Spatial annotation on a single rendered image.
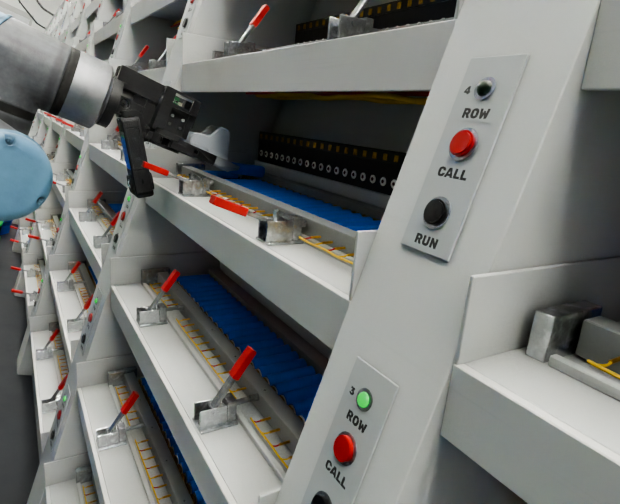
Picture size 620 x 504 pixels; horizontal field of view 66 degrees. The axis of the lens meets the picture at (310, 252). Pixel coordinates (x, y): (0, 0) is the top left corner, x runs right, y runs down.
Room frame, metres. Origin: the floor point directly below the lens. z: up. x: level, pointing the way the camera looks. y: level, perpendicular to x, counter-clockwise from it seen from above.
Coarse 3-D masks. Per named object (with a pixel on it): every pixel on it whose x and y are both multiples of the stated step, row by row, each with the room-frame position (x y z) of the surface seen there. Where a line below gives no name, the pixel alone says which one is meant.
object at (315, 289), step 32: (160, 160) 0.83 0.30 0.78; (192, 160) 0.86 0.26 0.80; (256, 160) 0.89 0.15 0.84; (160, 192) 0.74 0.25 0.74; (352, 192) 0.64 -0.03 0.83; (192, 224) 0.61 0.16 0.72; (224, 224) 0.52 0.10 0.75; (256, 224) 0.54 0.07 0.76; (224, 256) 0.52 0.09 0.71; (256, 256) 0.45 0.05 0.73; (288, 256) 0.42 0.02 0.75; (320, 256) 0.43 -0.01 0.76; (256, 288) 0.46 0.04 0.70; (288, 288) 0.40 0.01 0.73; (320, 288) 0.36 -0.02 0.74; (352, 288) 0.33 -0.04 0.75; (320, 320) 0.36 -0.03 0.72
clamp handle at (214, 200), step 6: (210, 198) 0.43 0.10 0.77; (216, 198) 0.42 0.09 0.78; (222, 198) 0.44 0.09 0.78; (216, 204) 0.42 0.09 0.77; (222, 204) 0.43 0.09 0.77; (228, 204) 0.43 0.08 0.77; (234, 204) 0.43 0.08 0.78; (228, 210) 0.43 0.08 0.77; (234, 210) 0.43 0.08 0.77; (240, 210) 0.44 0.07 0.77; (246, 210) 0.44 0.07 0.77; (276, 210) 0.46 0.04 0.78; (252, 216) 0.45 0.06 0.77; (258, 216) 0.45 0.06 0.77; (276, 216) 0.46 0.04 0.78
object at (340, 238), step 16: (208, 176) 0.73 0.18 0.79; (208, 192) 0.67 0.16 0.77; (224, 192) 0.67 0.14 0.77; (240, 192) 0.62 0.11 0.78; (256, 192) 0.62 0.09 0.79; (256, 208) 0.58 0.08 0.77; (272, 208) 0.55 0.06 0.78; (288, 208) 0.52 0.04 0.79; (320, 224) 0.46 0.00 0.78; (336, 224) 0.46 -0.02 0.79; (304, 240) 0.45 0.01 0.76; (320, 240) 0.46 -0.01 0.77; (336, 240) 0.44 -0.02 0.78; (352, 240) 0.42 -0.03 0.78; (336, 256) 0.41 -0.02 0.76; (352, 256) 0.42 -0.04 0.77
